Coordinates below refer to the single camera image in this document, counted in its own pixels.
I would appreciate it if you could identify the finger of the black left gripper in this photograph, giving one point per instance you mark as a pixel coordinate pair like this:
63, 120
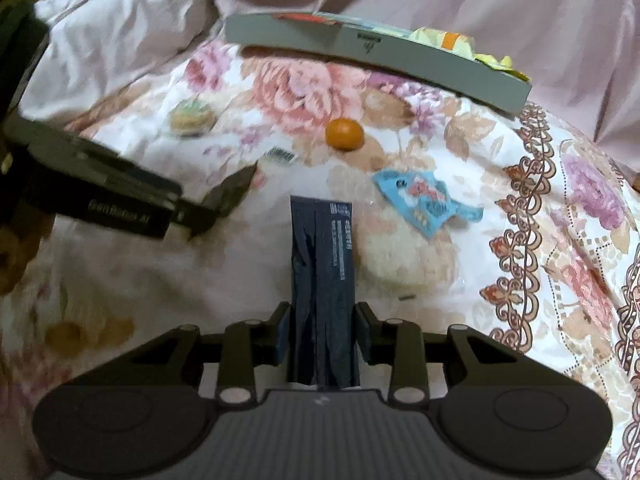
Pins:
217, 204

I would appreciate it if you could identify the green cookie pack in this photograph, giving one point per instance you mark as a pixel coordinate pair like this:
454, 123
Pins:
191, 118

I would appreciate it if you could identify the green yellow snack packet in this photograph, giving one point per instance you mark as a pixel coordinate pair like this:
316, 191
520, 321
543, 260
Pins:
504, 65

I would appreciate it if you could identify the floral bed sheet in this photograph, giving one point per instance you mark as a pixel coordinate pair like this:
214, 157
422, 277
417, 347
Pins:
518, 227

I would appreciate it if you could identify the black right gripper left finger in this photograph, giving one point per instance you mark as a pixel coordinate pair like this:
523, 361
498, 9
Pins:
245, 346

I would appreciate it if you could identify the grey snack tray box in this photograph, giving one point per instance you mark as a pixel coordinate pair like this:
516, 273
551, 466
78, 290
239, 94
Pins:
385, 47

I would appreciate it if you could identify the round cake clear wrapper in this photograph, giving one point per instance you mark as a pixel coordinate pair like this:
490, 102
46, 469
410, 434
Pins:
391, 253

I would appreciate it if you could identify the light blue snack wrapper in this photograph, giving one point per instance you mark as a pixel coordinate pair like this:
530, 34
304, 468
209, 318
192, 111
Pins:
422, 200

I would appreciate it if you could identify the small orange mandarin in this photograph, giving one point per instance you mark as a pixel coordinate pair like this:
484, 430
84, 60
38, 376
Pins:
344, 134

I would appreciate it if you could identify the yellow orange bread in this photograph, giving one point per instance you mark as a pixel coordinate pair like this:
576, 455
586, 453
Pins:
458, 44

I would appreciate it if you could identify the pink satin quilt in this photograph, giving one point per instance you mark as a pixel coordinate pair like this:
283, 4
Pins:
582, 55

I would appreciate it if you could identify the dark blue snack packet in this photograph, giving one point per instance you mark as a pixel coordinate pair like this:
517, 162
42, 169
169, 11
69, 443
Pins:
321, 351

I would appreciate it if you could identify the red snack packet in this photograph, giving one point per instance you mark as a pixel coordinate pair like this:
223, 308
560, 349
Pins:
305, 18

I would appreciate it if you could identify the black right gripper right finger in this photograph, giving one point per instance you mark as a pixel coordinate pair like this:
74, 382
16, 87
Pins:
398, 344

